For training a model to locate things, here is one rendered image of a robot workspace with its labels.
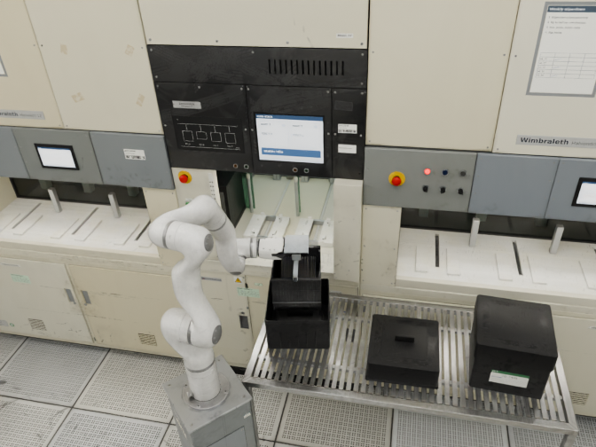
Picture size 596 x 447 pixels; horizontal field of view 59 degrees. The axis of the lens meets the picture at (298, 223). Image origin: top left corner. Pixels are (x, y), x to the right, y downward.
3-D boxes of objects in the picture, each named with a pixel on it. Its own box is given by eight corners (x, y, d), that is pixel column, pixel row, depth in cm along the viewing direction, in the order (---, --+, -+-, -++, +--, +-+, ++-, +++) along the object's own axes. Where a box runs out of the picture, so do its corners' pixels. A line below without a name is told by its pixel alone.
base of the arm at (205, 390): (194, 419, 206) (186, 388, 196) (176, 386, 219) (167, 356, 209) (237, 396, 214) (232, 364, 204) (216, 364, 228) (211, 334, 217)
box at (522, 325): (466, 387, 213) (476, 343, 199) (468, 335, 236) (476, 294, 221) (543, 401, 206) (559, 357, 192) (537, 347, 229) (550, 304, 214)
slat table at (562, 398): (256, 481, 263) (241, 381, 220) (284, 383, 311) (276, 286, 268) (535, 532, 238) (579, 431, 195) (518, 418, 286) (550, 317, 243)
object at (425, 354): (364, 380, 218) (365, 358, 211) (371, 328, 242) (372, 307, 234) (438, 389, 213) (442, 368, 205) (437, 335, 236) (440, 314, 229)
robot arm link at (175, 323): (205, 376, 200) (195, 331, 186) (163, 363, 206) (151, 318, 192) (220, 353, 209) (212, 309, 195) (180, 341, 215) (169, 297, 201)
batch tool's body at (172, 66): (208, 377, 318) (140, 49, 207) (252, 275, 394) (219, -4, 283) (355, 398, 301) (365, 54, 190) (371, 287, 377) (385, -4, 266)
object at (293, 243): (277, 283, 246) (272, 226, 228) (321, 282, 245) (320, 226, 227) (273, 320, 226) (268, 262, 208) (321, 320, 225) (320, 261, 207)
